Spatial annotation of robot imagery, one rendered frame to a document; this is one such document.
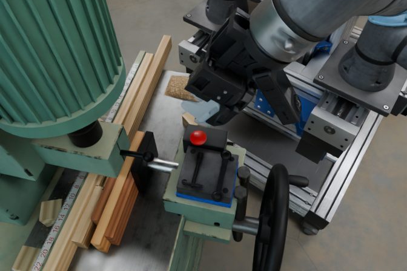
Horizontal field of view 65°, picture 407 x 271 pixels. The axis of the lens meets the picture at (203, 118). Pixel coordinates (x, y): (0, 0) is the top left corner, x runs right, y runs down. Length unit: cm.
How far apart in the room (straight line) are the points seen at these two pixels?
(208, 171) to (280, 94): 22
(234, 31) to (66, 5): 17
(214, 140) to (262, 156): 93
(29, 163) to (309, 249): 130
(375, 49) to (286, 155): 75
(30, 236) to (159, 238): 31
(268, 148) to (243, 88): 115
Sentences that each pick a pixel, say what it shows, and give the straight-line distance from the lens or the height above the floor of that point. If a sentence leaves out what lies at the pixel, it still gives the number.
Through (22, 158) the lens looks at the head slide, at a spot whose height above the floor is 107.
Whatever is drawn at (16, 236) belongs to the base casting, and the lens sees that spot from 84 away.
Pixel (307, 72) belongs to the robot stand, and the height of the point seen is 73.
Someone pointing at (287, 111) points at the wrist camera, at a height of 117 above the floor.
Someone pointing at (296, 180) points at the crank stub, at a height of 87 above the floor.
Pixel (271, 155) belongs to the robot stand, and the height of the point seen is 21.
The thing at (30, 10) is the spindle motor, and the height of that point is 135.
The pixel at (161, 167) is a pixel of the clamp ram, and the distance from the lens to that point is 62.
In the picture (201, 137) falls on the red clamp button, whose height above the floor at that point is 102.
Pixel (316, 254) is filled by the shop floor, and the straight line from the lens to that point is 163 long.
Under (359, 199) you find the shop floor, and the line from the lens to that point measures 180.
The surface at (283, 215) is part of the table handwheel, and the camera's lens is 60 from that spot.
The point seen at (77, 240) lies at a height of 94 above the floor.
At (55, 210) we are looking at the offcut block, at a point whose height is 84.
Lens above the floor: 151
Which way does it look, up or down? 54 degrees down
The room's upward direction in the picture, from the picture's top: straight up
